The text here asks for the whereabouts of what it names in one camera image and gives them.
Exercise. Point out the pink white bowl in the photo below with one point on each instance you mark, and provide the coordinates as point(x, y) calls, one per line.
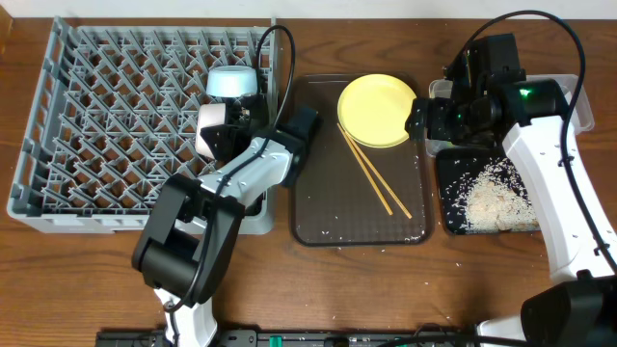
point(209, 116)

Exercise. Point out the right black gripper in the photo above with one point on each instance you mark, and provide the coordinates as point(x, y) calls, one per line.
point(440, 109)

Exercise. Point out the light blue bowl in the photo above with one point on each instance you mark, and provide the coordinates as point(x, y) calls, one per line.
point(231, 81)

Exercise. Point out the grey dishwasher rack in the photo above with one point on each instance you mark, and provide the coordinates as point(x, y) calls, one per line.
point(115, 114)

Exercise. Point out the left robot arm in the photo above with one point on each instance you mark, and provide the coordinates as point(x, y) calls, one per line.
point(185, 248)

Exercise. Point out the black waste tray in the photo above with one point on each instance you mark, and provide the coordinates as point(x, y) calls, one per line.
point(453, 193)

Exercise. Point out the yellow plate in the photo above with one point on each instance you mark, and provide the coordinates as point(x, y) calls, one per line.
point(373, 110)

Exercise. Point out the wooden chopstick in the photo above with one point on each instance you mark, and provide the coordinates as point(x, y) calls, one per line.
point(365, 171)
point(377, 176)

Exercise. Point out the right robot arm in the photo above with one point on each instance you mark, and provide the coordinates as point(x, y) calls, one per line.
point(579, 309)

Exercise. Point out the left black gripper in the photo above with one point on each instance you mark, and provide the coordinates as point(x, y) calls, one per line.
point(252, 106)

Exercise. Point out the dark brown serving tray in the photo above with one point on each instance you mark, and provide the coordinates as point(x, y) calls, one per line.
point(333, 204)

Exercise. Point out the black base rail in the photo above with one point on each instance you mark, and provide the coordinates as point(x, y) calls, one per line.
point(249, 338)

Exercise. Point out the rice food waste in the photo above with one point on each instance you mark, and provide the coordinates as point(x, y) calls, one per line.
point(496, 202)

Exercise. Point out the clear plastic bin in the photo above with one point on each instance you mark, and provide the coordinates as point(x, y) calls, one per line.
point(582, 119)

